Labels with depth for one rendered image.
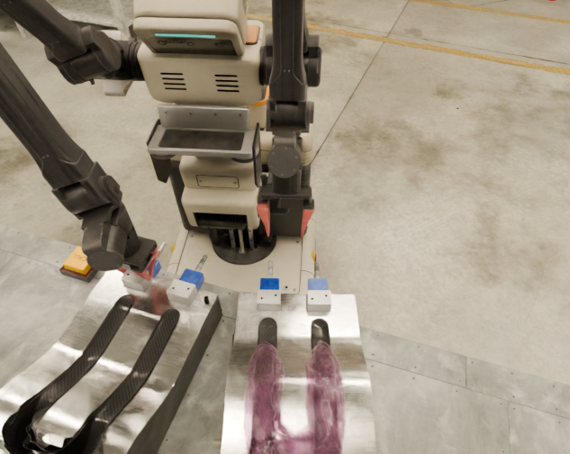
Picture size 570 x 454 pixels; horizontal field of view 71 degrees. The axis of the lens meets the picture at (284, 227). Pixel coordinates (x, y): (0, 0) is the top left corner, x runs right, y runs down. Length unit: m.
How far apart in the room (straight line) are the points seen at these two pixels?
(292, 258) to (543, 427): 1.05
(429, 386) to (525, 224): 1.74
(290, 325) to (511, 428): 0.46
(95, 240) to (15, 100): 0.23
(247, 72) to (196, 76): 0.12
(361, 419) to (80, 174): 0.62
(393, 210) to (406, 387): 1.54
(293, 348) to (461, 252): 1.54
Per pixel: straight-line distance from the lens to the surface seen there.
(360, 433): 0.78
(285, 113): 0.74
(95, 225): 0.74
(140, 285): 0.90
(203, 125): 1.04
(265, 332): 0.87
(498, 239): 2.40
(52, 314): 1.08
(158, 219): 2.31
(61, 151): 0.70
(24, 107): 0.69
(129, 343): 0.87
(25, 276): 1.19
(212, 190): 1.21
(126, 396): 0.82
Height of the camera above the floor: 1.62
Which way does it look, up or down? 48 degrees down
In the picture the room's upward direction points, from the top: straight up
